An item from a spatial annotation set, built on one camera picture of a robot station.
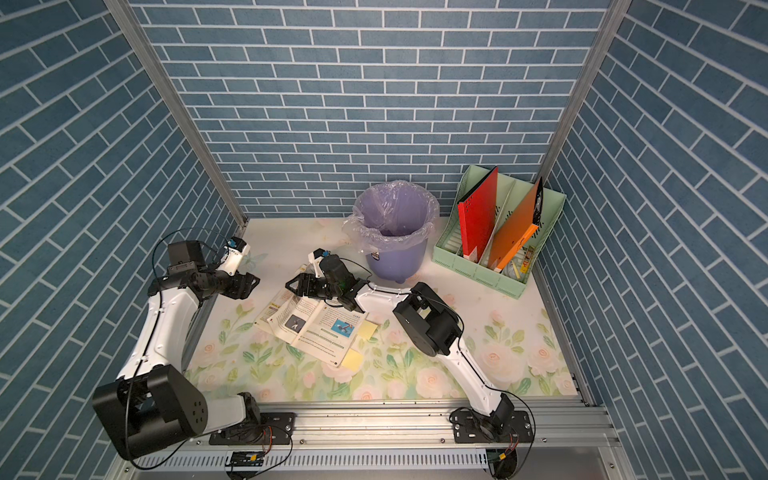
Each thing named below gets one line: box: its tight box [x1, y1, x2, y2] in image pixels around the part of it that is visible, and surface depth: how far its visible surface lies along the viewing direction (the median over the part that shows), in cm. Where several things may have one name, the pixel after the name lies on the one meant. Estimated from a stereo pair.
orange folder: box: [490, 177, 544, 272], surface depth 88 cm
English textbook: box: [254, 286, 368, 366], surface depth 91 cm
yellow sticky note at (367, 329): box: [358, 319, 378, 340], surface depth 91 cm
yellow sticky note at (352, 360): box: [342, 348, 363, 371], surface depth 87 cm
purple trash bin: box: [352, 181, 439, 284], surface depth 94 cm
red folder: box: [457, 166, 498, 261], surface depth 91 cm
